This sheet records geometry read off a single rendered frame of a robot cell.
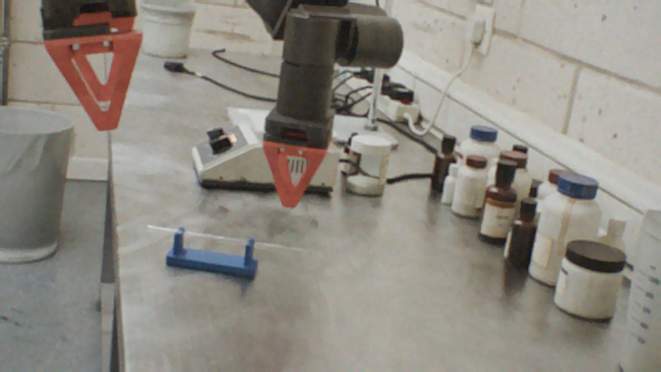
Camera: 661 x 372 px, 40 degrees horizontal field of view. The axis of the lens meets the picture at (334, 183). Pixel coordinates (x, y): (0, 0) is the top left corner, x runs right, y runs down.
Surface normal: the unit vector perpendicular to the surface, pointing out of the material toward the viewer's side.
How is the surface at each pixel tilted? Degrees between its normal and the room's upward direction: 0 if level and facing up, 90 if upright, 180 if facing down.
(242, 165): 90
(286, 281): 0
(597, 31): 90
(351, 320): 0
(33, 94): 90
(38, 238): 94
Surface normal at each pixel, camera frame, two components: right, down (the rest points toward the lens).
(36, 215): 0.65, 0.36
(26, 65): 0.24, 0.30
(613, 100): -0.96, -0.06
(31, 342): 0.13, -0.95
